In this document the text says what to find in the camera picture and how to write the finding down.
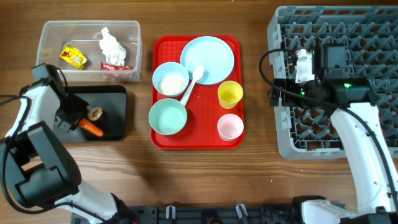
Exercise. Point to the yellow snack wrapper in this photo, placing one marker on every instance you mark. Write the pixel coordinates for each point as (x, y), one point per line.
(74, 57)

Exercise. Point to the white napkin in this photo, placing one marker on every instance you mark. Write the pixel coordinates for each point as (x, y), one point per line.
(114, 52)

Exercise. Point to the light blue rice bowl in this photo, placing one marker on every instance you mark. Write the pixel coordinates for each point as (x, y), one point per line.
(170, 79)

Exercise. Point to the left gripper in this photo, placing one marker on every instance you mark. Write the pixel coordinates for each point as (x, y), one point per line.
(79, 112)

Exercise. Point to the black tray bin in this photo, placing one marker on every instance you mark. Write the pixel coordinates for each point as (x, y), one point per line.
(112, 99)

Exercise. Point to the yellow cup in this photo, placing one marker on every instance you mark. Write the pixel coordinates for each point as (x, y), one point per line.
(229, 94)

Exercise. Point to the brown food lump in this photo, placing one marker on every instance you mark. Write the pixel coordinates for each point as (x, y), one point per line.
(95, 113)

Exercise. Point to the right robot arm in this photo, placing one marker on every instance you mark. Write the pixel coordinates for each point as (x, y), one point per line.
(322, 79)

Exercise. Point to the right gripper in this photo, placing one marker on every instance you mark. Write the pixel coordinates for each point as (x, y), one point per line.
(286, 84)

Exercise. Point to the pink cup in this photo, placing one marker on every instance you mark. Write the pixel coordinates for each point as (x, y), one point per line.
(230, 127)

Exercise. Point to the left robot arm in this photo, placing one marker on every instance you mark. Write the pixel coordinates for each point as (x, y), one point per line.
(38, 174)

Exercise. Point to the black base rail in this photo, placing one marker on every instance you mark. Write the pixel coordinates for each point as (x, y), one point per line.
(266, 214)

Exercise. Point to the light blue plate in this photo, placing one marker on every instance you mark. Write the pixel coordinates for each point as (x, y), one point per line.
(213, 54)

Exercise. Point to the red snack wrapper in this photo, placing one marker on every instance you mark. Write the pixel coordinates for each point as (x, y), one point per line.
(108, 66)

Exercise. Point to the green bowl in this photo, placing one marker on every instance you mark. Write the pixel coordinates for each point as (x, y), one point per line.
(167, 116)

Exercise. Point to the red serving tray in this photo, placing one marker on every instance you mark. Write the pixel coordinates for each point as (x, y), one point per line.
(203, 108)

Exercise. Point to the grey dishwasher rack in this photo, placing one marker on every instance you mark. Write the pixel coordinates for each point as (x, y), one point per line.
(370, 36)

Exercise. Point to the orange carrot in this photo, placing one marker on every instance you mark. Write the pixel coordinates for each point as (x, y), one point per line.
(90, 127)

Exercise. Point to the clear plastic bin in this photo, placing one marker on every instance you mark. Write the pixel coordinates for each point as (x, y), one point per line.
(85, 36)

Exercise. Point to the white plastic spoon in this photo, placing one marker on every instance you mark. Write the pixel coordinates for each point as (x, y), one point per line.
(196, 75)

